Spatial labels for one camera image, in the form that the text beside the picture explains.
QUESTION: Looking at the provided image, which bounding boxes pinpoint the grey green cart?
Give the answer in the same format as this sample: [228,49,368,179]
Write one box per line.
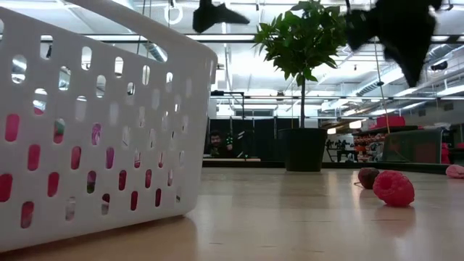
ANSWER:
[382,128,445,164]

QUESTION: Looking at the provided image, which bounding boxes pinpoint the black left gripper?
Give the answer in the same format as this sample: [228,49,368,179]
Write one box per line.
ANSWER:
[192,0,251,34]

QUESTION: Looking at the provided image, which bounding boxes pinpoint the white hanging ring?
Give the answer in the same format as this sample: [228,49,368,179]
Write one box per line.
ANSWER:
[163,1,184,25]

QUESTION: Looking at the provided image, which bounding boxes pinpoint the red storage bins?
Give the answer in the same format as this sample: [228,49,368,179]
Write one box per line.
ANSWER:
[370,115,407,131]

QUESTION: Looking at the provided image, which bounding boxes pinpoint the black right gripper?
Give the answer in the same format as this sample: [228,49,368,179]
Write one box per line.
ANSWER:
[344,0,442,88]

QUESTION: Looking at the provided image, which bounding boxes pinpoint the black partition panels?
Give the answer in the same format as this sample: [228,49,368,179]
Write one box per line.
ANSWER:
[206,117,300,160]

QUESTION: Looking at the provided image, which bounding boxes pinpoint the green plant in black pot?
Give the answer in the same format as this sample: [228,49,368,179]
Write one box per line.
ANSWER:
[253,0,349,173]

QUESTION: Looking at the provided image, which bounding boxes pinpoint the dark red cherry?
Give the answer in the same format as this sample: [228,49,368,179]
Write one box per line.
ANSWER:
[354,167,381,190]

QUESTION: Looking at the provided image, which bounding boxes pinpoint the shelf with red items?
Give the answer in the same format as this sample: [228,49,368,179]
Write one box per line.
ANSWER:
[353,125,421,162]

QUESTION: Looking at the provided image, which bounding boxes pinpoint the small pale pink fruit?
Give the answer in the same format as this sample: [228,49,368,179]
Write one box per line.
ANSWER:
[445,164,464,179]

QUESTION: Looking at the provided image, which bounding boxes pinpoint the person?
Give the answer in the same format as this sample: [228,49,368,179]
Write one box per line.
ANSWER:
[208,130,235,159]

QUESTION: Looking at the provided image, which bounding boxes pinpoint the white perforated plastic basket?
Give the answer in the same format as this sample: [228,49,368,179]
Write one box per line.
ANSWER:
[0,0,218,253]

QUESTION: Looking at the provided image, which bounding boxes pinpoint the black metal rig frame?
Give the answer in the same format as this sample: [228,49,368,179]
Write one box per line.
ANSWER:
[202,159,464,175]

